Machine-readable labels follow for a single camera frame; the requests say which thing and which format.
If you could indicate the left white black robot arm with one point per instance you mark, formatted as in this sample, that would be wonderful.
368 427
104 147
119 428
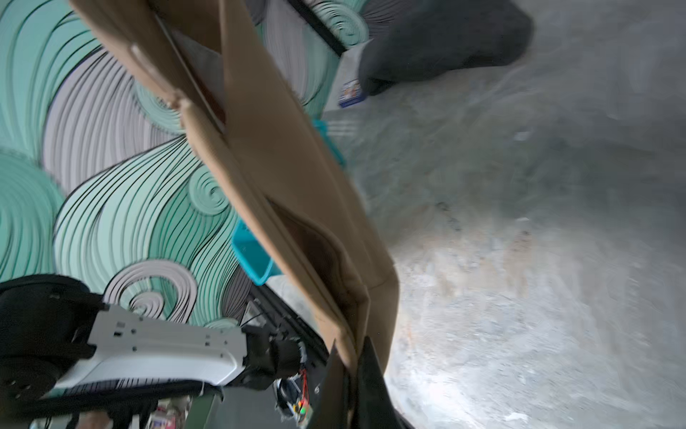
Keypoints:
56 334

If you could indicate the teal plastic basket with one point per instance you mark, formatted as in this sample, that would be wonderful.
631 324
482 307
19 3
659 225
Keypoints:
253 259

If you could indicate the small playing card box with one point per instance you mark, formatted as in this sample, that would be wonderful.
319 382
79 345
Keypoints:
351 94

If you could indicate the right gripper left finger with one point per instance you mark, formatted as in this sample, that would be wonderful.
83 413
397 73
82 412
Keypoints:
332 410

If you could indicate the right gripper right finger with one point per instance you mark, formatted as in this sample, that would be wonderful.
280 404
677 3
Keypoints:
374 407

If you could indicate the grey dotted skirt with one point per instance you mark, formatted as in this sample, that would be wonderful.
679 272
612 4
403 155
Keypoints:
435 37

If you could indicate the tan brown skirt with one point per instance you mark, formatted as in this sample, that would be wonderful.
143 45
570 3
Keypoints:
205 60

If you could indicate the black left corner post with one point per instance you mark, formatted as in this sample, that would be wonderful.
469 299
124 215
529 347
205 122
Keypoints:
313 21

